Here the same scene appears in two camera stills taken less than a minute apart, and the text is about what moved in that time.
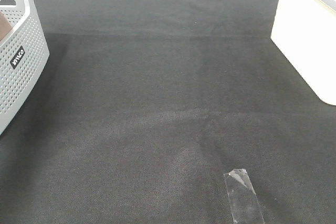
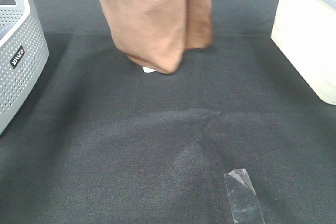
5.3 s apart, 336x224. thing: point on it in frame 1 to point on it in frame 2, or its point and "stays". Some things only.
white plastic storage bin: x=304 y=30 stays
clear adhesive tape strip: x=244 y=206 stays
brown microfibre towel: x=6 y=26 to x=154 y=17
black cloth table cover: x=157 y=84 stays
